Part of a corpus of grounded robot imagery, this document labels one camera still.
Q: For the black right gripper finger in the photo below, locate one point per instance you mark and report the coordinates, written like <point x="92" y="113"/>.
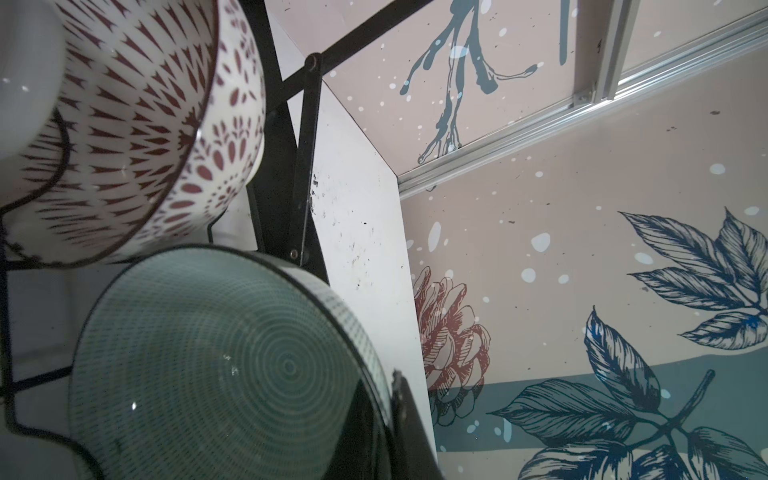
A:
<point x="410" y="453"/>

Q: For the black wire dish rack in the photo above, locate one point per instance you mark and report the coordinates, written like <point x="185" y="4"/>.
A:
<point x="279" y="197"/>

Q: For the teal patterned ceramic bowl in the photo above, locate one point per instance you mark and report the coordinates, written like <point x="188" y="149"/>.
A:
<point x="202" y="362"/>

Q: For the white red patterned bowl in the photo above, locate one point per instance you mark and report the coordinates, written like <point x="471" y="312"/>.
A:
<point x="158" y="125"/>

